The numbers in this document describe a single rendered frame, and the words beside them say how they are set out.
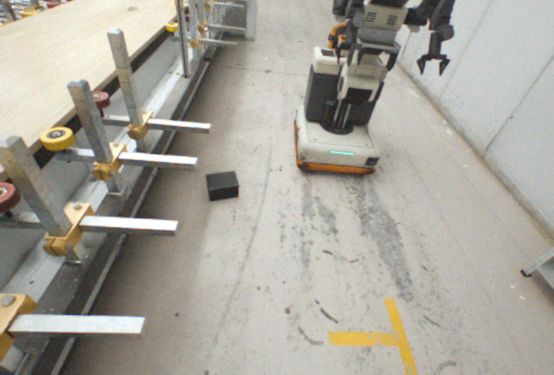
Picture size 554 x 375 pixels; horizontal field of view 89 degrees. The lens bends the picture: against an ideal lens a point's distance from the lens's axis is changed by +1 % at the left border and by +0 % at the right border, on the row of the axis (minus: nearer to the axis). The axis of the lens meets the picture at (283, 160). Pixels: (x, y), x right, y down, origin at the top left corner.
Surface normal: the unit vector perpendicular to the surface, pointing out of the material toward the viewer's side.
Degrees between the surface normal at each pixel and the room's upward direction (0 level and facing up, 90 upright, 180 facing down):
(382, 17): 98
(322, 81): 90
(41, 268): 0
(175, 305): 0
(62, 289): 0
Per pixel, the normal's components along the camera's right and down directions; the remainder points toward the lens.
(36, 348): 0.12, -0.76
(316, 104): 0.01, 0.64
